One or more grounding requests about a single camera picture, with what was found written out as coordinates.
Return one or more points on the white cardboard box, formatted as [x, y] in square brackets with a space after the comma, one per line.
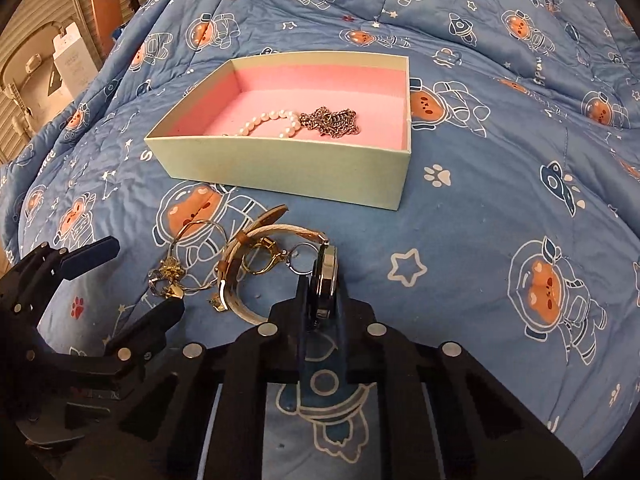
[72, 57]

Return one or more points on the white louvered door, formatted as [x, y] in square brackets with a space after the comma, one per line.
[20, 115]

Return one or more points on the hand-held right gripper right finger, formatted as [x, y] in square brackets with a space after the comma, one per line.
[351, 321]

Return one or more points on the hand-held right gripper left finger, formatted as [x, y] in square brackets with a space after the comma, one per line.
[303, 310]

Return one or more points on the pinkish wooden board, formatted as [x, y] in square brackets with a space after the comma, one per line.
[105, 5]

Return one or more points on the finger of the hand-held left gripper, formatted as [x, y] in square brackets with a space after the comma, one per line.
[92, 256]
[160, 322]

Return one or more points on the blue astronaut print blanket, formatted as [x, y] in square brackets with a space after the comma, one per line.
[475, 240]

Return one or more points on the pale green box pink lining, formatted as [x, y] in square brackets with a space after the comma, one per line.
[280, 167]

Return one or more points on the gold flower brooch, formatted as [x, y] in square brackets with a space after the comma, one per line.
[167, 276]

